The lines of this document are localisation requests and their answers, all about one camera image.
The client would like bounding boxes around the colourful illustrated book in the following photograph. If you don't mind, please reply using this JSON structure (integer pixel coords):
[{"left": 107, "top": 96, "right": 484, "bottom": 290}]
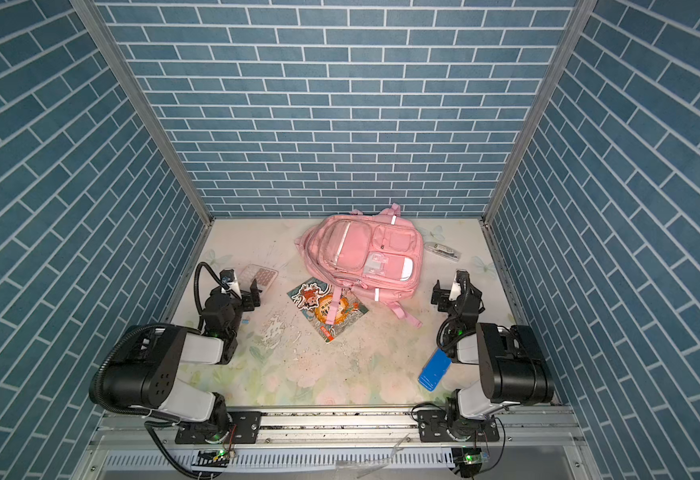
[{"left": 287, "top": 278, "right": 369, "bottom": 343}]

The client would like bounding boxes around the pink student backpack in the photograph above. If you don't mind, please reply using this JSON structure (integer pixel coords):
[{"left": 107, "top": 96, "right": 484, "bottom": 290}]
[{"left": 295, "top": 204, "right": 424, "bottom": 328}]

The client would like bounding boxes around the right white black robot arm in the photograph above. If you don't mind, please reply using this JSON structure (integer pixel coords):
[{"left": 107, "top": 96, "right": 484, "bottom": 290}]
[{"left": 419, "top": 278, "right": 555, "bottom": 441}]

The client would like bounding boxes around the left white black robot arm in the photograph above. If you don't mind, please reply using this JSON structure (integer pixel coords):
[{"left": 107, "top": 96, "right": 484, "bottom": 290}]
[{"left": 89, "top": 280, "right": 261, "bottom": 443}]

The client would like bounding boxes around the pink white calculator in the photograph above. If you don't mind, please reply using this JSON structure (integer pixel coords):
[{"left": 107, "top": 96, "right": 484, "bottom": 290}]
[{"left": 236, "top": 264, "right": 279, "bottom": 295}]

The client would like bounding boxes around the clear plastic pen box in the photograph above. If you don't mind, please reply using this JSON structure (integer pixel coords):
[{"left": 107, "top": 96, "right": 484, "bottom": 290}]
[{"left": 424, "top": 242, "right": 462, "bottom": 262}]

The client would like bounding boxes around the blue pencil case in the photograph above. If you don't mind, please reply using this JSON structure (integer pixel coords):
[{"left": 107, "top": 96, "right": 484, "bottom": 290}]
[{"left": 418, "top": 349, "right": 452, "bottom": 392}]

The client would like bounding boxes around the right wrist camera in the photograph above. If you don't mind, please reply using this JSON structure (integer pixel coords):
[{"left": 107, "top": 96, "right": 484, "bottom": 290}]
[{"left": 449, "top": 270, "right": 470, "bottom": 301}]

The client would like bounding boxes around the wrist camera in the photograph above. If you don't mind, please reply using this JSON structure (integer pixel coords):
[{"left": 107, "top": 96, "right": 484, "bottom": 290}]
[
  {"left": 219, "top": 269, "right": 241, "bottom": 298},
  {"left": 449, "top": 270, "right": 470, "bottom": 301}
]

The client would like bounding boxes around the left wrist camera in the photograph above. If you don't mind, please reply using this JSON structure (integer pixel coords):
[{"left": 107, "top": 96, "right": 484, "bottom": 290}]
[{"left": 219, "top": 269, "right": 241, "bottom": 298}]

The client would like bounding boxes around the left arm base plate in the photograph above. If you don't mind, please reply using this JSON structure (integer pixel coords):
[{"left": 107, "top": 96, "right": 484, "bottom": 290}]
[{"left": 175, "top": 410, "right": 262, "bottom": 445}]

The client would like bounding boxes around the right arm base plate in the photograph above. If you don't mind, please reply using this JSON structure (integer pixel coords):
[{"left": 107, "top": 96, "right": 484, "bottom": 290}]
[{"left": 412, "top": 408, "right": 500, "bottom": 443}]

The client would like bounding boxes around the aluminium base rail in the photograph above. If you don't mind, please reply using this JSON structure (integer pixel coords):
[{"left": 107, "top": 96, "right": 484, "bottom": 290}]
[{"left": 73, "top": 405, "right": 601, "bottom": 479}]

